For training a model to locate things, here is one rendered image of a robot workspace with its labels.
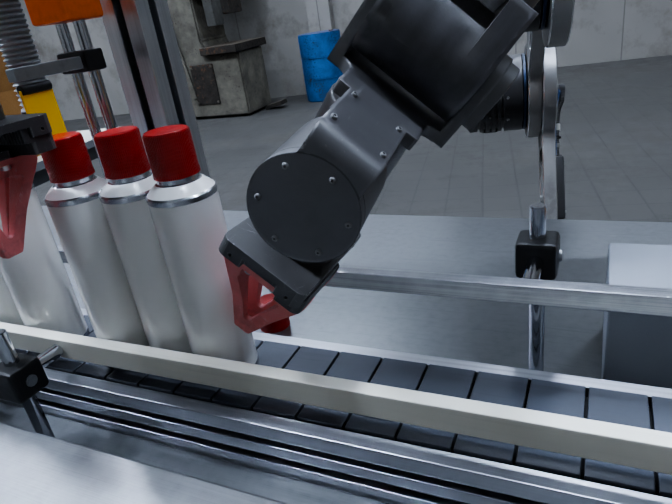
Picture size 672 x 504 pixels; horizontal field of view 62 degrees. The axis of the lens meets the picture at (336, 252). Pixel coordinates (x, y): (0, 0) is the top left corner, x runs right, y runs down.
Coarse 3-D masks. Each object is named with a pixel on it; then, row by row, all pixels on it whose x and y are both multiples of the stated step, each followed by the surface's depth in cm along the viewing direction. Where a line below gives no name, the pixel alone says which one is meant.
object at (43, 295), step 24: (0, 216) 47; (24, 240) 49; (48, 240) 51; (0, 264) 50; (24, 264) 49; (48, 264) 51; (24, 288) 50; (48, 288) 51; (72, 288) 54; (24, 312) 52; (48, 312) 52; (72, 312) 54
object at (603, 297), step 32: (64, 256) 55; (352, 288) 43; (384, 288) 41; (416, 288) 40; (448, 288) 39; (480, 288) 38; (512, 288) 37; (544, 288) 36; (576, 288) 36; (608, 288) 35; (640, 288) 34
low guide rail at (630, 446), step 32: (64, 352) 49; (96, 352) 47; (128, 352) 45; (160, 352) 44; (224, 384) 42; (256, 384) 40; (288, 384) 39; (320, 384) 38; (352, 384) 37; (384, 416) 36; (416, 416) 35; (448, 416) 34; (480, 416) 33; (512, 416) 33; (544, 416) 32; (544, 448) 32; (576, 448) 31; (608, 448) 31; (640, 448) 30
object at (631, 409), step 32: (32, 352) 54; (288, 352) 48; (320, 352) 47; (128, 384) 48; (160, 384) 46; (192, 384) 46; (384, 384) 42; (416, 384) 42; (448, 384) 41; (480, 384) 41; (512, 384) 40; (544, 384) 40; (288, 416) 41; (320, 416) 40; (352, 416) 40; (576, 416) 37; (608, 416) 36; (640, 416) 36; (448, 448) 36; (480, 448) 35; (512, 448) 35; (608, 480) 32; (640, 480) 32
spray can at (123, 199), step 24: (96, 144) 41; (120, 144) 40; (120, 168) 41; (144, 168) 42; (120, 192) 41; (144, 192) 41; (120, 216) 42; (144, 216) 42; (120, 240) 43; (144, 240) 42; (144, 264) 43; (144, 288) 44; (168, 288) 44; (144, 312) 45; (168, 312) 45; (168, 336) 46
